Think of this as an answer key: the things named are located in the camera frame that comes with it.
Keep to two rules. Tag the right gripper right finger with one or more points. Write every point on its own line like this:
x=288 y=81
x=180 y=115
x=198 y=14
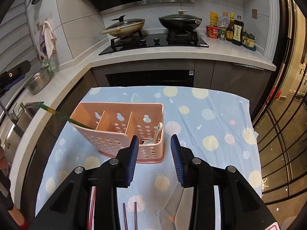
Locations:
x=182 y=158

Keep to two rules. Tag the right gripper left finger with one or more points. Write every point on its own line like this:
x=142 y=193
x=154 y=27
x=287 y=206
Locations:
x=127 y=161

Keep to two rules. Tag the maroon chopstick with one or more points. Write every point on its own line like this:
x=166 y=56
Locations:
x=135 y=216
x=125 y=217

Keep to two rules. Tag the green chopstick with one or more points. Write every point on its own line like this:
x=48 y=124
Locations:
x=61 y=116

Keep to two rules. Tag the bright red chopstick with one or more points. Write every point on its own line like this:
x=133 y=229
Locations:
x=90 y=225

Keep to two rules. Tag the person's left hand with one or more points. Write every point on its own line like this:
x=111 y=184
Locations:
x=3 y=161

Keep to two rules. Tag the stainless steel pot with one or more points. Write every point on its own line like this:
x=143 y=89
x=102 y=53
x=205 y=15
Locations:
x=38 y=81

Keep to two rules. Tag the green dish soap bottle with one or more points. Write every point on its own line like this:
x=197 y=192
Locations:
x=45 y=63

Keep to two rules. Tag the purple hanging cloth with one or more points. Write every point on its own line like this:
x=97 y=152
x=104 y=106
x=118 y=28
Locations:
x=42 y=43

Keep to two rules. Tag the pink perforated utensil holder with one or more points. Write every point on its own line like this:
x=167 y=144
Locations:
x=114 y=125

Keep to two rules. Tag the chrome sink faucet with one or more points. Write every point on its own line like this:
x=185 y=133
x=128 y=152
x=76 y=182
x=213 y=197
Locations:
x=12 y=115

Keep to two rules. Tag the blue patterned tablecloth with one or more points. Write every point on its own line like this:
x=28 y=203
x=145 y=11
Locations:
x=215 y=125

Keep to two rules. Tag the white hanging towel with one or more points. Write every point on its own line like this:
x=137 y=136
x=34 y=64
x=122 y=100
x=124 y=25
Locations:
x=50 y=40

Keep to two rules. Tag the stainless steel sink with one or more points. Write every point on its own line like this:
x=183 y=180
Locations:
x=15 y=132

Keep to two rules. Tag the beige frying pan with lid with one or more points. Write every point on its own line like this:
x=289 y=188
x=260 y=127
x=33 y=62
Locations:
x=123 y=27

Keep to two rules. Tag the black gas stove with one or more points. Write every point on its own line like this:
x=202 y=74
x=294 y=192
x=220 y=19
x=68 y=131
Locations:
x=139 y=40

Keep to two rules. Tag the red instant noodle cup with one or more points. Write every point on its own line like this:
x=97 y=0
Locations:
x=213 y=32

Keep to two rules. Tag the small green jar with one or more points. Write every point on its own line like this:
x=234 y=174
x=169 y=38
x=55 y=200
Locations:
x=222 y=34

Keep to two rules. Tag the soy sauce bottle yellow cap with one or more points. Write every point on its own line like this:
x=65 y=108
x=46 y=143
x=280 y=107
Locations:
x=230 y=28

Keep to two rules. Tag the small condiment jars tray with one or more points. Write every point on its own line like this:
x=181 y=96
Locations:
x=248 y=40

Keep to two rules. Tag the black wok with lid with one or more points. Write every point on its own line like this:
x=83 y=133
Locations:
x=180 y=21

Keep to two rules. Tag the yellow seasoning packet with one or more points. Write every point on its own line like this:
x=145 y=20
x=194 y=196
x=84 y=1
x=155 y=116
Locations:
x=214 y=17

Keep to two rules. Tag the clear plastic bottle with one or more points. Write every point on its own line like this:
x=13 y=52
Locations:
x=224 y=20

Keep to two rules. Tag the dark vinegar bottle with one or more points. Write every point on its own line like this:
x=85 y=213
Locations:
x=238 y=31

